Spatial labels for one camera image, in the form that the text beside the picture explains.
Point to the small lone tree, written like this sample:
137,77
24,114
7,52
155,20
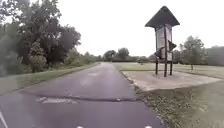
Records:
191,50

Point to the roofed wooden notice board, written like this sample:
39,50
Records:
163,36

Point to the robot's own part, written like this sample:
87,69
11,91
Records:
80,127
148,127

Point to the wide grass field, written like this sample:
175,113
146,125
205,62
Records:
196,103

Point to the row of trees and bushes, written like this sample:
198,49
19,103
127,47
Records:
36,40

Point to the pale concrete pad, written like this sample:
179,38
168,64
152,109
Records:
160,80

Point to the grass verge beside trees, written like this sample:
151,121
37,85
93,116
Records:
26,79

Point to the distant tree line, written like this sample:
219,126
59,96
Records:
213,55

